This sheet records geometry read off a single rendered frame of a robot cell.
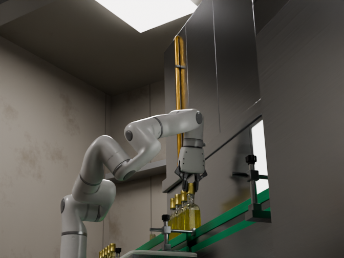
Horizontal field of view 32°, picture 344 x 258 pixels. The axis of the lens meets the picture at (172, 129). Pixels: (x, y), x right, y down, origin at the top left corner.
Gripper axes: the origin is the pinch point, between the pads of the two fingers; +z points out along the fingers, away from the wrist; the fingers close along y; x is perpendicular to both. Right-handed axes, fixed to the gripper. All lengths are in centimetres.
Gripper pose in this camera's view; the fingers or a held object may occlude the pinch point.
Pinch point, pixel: (190, 186)
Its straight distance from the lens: 236.2
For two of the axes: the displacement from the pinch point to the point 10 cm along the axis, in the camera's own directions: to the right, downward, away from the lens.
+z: -0.7, 9.9, -1.5
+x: 3.4, -1.2, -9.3
